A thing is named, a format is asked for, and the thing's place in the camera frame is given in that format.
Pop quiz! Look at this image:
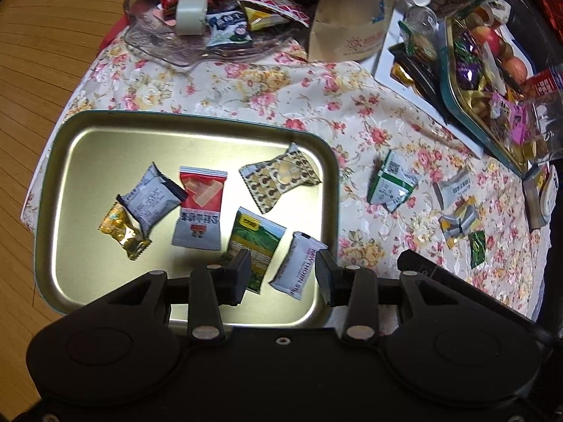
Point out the white rectangular tray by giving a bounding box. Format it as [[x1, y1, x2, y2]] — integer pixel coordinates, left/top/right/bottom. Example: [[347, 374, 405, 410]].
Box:
[[374, 44, 485, 160]]

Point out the pile of purple wrapped candies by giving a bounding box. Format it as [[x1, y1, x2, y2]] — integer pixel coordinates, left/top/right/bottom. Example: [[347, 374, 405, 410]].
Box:
[[453, 37, 485, 94]]

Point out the small green wrapped candy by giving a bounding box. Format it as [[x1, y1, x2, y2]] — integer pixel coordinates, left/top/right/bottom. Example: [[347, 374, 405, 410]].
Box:
[[467, 231, 487, 270]]

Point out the teal tin tray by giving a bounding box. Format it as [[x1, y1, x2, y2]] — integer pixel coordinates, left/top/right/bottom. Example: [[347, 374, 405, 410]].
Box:
[[440, 17, 547, 177]]

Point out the blue and white candy packet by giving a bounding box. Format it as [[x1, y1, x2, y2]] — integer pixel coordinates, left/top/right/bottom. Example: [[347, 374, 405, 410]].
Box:
[[207, 11, 252, 50]]

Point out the pink snack packet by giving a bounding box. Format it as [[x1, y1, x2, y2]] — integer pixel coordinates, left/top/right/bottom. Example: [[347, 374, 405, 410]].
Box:
[[490, 94, 529, 147]]

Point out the gold metal tray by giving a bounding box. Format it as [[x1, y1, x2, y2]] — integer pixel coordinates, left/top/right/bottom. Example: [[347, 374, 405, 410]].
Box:
[[33, 111, 340, 327]]

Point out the gold wrapped candy on tray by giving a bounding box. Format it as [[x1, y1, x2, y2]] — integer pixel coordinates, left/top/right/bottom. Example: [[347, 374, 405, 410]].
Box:
[[391, 64, 415, 85]]

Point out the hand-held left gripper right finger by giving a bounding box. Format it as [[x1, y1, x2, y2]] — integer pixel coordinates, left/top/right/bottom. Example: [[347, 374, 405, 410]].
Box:
[[315, 249, 469, 347]]

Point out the brown patterned snack packet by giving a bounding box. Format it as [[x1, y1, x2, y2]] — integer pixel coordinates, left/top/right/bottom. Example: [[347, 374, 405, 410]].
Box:
[[239, 143, 322, 215]]

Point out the clear glass dish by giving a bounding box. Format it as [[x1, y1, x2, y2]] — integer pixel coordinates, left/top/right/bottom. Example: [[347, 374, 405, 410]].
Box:
[[123, 0, 309, 70]]

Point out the grey and black snack packet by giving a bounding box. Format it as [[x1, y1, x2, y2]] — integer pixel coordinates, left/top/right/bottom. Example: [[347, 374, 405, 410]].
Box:
[[116, 162, 188, 237]]

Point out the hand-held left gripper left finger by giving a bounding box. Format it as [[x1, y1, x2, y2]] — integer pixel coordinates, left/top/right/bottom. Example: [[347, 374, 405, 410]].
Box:
[[101, 249, 253, 347]]

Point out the grey and white snack packet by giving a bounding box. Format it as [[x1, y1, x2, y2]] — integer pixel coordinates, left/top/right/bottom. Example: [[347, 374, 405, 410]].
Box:
[[433, 169, 474, 210]]

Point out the floral tablecloth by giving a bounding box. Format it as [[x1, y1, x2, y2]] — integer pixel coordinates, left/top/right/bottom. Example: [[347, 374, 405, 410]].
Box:
[[20, 35, 552, 322]]

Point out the green and white triangular packet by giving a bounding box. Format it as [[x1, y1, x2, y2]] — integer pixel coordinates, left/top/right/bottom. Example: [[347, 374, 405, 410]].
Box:
[[368, 149, 423, 215]]

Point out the gold foil candy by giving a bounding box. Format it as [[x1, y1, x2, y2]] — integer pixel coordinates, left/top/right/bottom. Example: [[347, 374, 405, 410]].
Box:
[[97, 202, 152, 261]]

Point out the red apple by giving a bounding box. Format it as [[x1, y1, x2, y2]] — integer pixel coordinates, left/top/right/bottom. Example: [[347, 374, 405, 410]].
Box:
[[501, 57, 529, 87], [473, 26, 505, 54]]

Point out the clear plastic cup with cookies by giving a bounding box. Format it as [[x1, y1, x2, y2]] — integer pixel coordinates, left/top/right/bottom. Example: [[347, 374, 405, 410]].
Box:
[[404, 6, 441, 61]]

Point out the silver and yellow snack packet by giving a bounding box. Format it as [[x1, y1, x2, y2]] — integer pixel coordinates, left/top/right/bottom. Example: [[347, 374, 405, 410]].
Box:
[[440, 202, 481, 250]]

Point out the red box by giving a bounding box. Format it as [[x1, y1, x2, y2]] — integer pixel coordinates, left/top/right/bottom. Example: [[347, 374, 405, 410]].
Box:
[[523, 68, 563, 103]]

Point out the white packet with dark print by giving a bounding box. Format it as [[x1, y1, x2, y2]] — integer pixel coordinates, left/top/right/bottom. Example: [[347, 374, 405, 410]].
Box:
[[269, 231, 328, 302]]

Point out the white tape roll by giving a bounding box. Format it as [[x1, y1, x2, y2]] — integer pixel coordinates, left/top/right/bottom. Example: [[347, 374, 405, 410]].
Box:
[[176, 0, 208, 37]]

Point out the green pea snack packet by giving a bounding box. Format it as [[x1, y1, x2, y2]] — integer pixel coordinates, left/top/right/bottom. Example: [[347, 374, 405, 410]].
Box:
[[220, 206, 286, 294]]

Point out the red checkered snack packet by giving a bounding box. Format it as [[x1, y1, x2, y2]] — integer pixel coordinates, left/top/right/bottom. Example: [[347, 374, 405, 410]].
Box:
[[242, 0, 311, 28]]

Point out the brown paper bag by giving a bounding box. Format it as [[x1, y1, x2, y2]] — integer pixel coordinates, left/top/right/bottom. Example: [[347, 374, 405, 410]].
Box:
[[308, 0, 399, 61]]

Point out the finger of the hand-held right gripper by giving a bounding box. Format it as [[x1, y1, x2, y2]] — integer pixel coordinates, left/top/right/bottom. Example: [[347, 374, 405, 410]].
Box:
[[397, 249, 556, 349]]

